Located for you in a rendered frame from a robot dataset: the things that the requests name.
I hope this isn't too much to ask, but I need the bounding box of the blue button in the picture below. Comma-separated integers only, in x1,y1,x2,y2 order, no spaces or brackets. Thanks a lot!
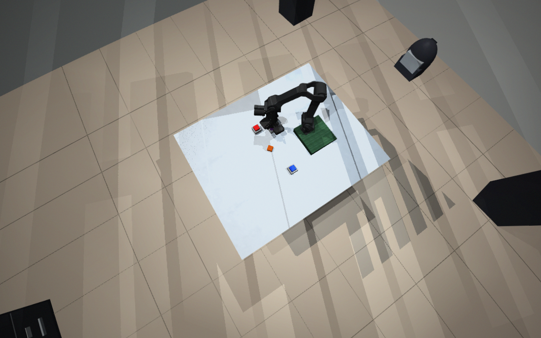
287,164,298,175

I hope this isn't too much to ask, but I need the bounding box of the red button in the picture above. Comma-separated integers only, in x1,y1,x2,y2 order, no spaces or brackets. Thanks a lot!
252,124,262,134

